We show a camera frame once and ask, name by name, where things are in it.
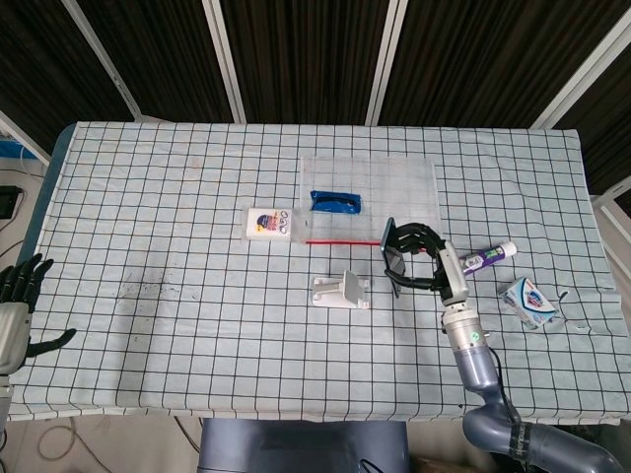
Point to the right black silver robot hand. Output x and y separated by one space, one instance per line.
453 276

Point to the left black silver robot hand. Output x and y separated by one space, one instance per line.
14 330

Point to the black smartphone with blue frame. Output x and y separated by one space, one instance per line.
394 261

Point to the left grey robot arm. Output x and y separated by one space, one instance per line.
4 409

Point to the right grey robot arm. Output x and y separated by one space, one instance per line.
475 359

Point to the white folding phone stand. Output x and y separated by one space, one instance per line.
340 293

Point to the purple white toothpaste tube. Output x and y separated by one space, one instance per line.
485 256

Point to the white blue soap box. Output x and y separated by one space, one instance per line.
532 303

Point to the clear zip pouch red zipper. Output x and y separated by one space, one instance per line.
394 187

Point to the black box device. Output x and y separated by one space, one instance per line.
7 202

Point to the blue snack packet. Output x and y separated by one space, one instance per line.
335 202

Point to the white black checkered tablecloth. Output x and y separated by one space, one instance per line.
197 320

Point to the white tissue pack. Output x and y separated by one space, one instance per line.
268 224

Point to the blue-grey robot torso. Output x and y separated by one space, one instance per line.
301 446

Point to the white partition frame post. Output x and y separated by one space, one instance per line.
224 59
581 74
101 59
387 59

